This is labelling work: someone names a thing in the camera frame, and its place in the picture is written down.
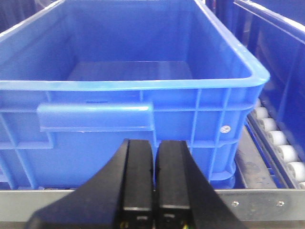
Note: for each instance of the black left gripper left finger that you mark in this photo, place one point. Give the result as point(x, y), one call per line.
point(119, 196)

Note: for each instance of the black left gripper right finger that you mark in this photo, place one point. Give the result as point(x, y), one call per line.
point(185, 199)

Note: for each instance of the grey metal shelf front bar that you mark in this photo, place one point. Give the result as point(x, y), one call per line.
point(247, 204)

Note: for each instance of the left blue shelf crate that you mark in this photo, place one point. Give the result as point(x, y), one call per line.
point(79, 76)

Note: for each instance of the blue shelf crate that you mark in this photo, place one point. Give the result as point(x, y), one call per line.
point(79, 76)
point(274, 32)

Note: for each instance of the middle blue shelf crate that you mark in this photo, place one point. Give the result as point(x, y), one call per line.
point(274, 32)

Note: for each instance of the white roller conveyor track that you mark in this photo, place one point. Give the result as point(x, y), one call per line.
point(281, 156)

